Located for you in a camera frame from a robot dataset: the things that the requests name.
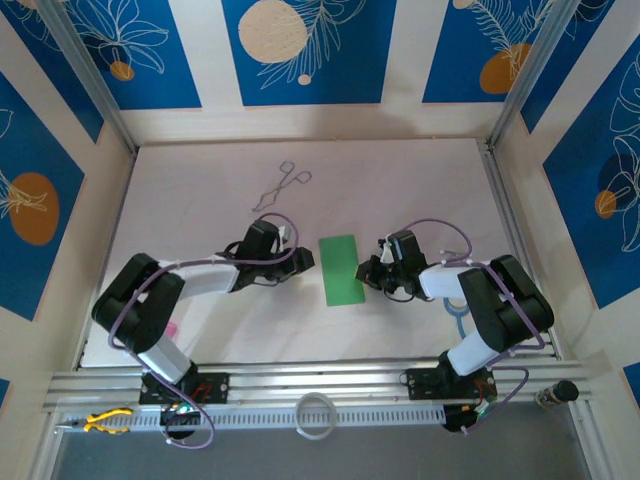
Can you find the aluminium side rail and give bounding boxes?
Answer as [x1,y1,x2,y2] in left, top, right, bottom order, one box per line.
[74,148,137,371]
[480,142,564,359]

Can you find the white tape roll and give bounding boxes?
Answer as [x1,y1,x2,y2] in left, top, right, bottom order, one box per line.
[294,392,334,442]

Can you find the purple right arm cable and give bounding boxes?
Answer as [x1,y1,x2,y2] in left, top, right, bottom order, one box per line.
[398,217,547,437]

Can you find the aluminium frame post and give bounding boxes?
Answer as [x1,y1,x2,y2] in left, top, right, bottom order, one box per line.
[488,0,577,147]
[37,0,139,154]

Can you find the metal wire tongs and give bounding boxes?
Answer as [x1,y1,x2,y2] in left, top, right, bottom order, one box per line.
[251,160,313,214]

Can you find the aluminium front rail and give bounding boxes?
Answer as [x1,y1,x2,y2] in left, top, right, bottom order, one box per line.
[42,355,596,414]

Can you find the slotted grey cable duct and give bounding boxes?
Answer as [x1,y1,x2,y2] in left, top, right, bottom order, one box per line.
[54,403,449,434]

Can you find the green paper sheet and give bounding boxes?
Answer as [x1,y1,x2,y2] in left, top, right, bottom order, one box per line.
[318,234,367,308]

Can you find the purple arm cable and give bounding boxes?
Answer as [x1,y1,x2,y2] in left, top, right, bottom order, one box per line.
[398,217,547,437]
[106,211,302,451]

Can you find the dark capped bottle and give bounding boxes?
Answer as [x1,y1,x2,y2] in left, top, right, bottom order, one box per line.
[534,379,580,409]

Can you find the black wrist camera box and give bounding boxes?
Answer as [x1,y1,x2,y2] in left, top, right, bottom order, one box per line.
[242,221,279,262]
[387,230,429,269]

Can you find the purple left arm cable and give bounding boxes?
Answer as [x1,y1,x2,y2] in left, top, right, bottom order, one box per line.
[106,211,302,451]

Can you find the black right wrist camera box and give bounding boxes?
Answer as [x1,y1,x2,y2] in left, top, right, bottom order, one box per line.
[387,230,429,269]

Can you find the yellow handled pliers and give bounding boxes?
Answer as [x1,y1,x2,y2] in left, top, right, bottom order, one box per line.
[53,407,135,435]

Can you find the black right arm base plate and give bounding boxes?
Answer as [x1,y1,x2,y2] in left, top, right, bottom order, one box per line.
[406,367,497,402]

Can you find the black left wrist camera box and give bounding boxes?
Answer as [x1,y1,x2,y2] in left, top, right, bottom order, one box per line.
[242,221,279,262]

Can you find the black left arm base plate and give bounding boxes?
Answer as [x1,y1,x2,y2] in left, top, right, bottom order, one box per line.
[139,372,231,405]

